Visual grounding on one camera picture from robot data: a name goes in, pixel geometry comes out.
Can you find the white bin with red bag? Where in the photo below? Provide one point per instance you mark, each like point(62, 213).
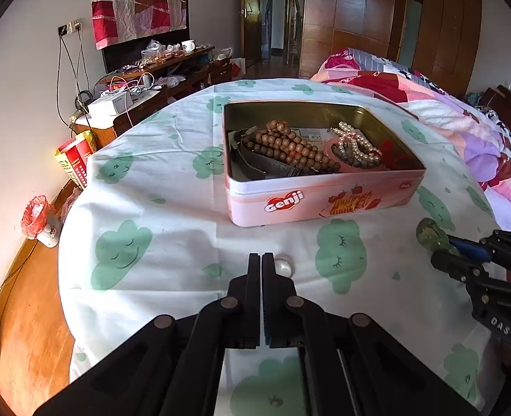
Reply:
point(47, 236)

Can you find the white glossy stone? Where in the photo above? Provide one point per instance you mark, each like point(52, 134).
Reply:
point(284, 265)

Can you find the white mug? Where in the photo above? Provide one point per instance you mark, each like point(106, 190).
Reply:
point(188, 46)

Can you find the green jade bangle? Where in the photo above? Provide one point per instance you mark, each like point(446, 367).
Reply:
point(426, 232)

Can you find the red yellow carton box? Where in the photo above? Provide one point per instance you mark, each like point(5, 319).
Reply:
point(80, 162)

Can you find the white cloud-print tablecloth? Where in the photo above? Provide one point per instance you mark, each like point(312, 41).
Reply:
point(173, 208)

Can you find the brown wooden door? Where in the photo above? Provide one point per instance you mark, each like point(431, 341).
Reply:
point(252, 21)

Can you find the pink tin box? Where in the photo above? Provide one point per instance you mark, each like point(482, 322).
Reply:
point(281, 208)

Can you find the clear plastic bag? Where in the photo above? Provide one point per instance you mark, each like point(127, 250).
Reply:
point(71, 203)

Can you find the brown wooden wardrobe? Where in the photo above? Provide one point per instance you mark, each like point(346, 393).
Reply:
point(350, 26)

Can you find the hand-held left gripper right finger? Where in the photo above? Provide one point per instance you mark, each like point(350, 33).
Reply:
point(267, 286)

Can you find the printed paper sheets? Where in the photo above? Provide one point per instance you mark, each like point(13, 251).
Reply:
point(311, 133)

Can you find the wooden television cabinet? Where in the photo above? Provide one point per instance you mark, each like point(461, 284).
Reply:
point(108, 132)

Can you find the red patchwork cover cloth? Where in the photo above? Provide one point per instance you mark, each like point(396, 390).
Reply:
point(138, 15)

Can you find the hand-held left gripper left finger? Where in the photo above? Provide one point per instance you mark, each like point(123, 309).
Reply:
point(253, 277)

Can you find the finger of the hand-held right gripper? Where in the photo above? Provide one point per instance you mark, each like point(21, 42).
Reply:
point(454, 266)
point(472, 249)

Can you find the wall power socket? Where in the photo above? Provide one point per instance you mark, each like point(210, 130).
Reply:
point(70, 27)

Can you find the pink patchwork quilt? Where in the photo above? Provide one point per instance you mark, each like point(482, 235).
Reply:
point(454, 104)

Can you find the white cardboard box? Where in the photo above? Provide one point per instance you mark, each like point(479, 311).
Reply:
point(110, 105)

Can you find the pink bangle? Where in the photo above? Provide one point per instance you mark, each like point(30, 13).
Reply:
point(329, 152)

